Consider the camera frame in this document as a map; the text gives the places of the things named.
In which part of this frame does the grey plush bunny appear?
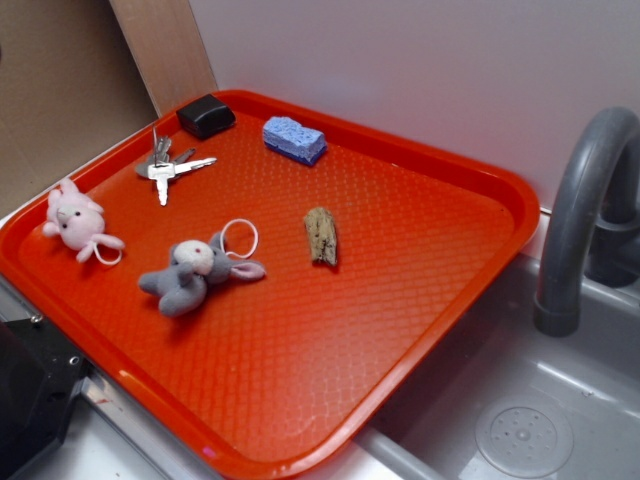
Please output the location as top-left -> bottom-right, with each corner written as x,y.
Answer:
138,219 -> 266,318

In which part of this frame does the wooden board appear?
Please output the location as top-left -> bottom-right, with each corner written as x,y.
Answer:
110,0 -> 218,116

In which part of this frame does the orange plastic tray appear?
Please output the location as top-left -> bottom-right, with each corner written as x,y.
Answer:
1,90 -> 539,479

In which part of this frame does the brown wood piece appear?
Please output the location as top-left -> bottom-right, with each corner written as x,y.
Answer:
304,207 -> 338,267

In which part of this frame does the silver key front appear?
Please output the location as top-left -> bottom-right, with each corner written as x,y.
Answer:
147,163 -> 175,207

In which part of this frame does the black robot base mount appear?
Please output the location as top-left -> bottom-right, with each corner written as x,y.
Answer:
1,316 -> 87,479

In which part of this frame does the grey plastic faucet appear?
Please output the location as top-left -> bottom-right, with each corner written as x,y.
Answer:
534,107 -> 639,337

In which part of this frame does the pink plush bunny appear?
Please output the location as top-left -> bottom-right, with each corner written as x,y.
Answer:
42,178 -> 125,266

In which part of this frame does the silver key right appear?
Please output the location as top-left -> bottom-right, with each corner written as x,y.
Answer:
174,157 -> 217,176

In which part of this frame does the blue sponge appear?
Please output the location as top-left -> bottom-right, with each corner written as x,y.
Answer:
262,117 -> 328,166

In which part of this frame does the black plastic box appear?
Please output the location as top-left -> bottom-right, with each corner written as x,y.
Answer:
176,94 -> 236,140

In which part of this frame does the grey plastic sink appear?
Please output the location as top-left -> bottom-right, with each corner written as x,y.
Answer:
352,252 -> 640,480

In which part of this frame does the silver key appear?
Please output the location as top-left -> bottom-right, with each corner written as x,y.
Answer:
174,157 -> 217,176
147,163 -> 175,207

